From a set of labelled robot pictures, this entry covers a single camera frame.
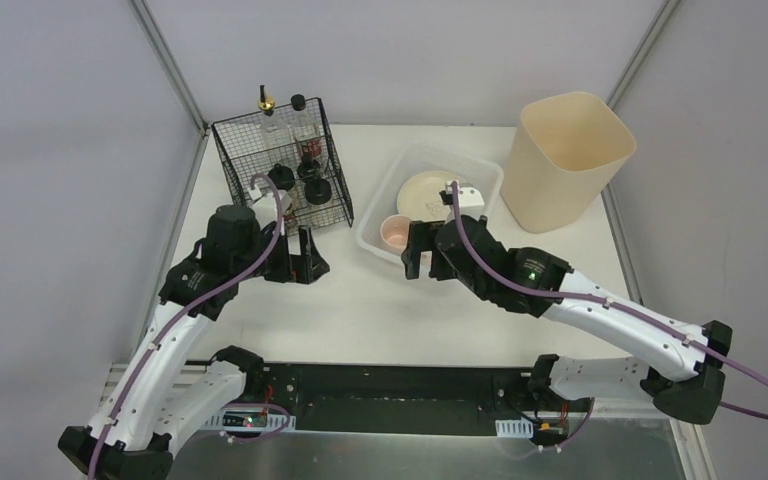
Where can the black base frame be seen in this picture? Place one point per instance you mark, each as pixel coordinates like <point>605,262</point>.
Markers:
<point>412,400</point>

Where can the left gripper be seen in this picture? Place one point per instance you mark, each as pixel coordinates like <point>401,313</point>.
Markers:
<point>293,263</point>

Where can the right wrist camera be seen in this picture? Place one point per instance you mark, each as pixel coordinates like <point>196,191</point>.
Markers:
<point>471,201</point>

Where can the small dark spice jar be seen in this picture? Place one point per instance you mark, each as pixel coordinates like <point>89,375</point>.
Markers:
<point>289,210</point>

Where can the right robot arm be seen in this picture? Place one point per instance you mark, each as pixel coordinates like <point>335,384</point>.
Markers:
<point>675,365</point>

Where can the beige trash bin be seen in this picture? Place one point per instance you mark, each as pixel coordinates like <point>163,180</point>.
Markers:
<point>565,150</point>

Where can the black lid jar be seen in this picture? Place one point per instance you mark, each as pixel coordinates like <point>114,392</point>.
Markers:
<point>282,176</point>
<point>309,168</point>
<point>318,193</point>

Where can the gold cap oil bottle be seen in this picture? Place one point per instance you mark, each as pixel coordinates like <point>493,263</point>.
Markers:
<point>273,130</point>

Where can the red label sauce bottle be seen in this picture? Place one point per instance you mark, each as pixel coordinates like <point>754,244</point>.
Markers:
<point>305,128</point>

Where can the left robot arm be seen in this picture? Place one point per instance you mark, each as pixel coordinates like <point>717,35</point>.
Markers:
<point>139,429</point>

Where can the white plastic basket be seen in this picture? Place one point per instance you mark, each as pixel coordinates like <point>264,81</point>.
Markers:
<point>415,158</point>

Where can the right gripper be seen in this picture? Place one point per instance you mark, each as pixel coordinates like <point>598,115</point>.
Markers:
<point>423,244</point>

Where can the cream plate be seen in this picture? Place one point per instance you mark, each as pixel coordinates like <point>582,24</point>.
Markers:
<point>419,197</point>

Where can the black wire rack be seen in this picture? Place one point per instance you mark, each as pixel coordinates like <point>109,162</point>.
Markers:
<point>242,156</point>

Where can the pink mug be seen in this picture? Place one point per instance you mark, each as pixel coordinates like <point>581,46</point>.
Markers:
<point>394,232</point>

